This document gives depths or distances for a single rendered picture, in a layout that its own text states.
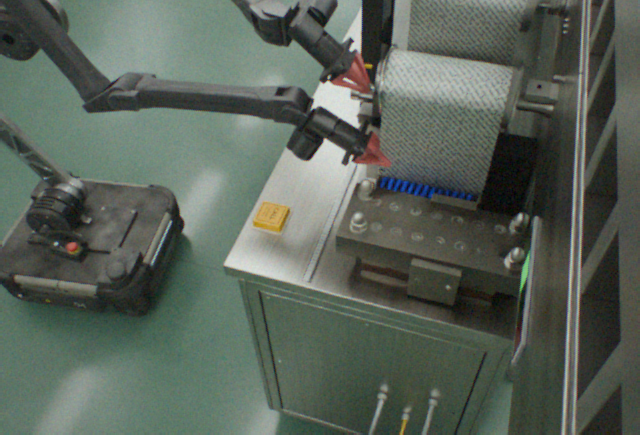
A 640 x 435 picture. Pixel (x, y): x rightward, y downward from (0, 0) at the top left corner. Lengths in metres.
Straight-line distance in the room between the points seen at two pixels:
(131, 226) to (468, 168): 1.50
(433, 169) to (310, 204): 0.34
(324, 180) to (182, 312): 1.08
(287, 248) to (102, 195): 1.34
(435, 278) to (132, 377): 1.40
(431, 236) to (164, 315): 1.42
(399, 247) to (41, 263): 1.57
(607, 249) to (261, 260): 0.89
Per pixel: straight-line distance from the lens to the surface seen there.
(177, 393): 2.24
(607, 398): 0.53
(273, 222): 1.38
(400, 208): 1.27
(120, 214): 2.43
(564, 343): 0.66
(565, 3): 1.36
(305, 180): 1.50
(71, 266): 2.36
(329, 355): 1.55
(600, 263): 0.63
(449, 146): 1.23
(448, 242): 1.22
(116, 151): 3.11
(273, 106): 1.24
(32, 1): 1.41
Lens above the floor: 1.98
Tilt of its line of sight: 48 degrees down
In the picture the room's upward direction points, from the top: 3 degrees counter-clockwise
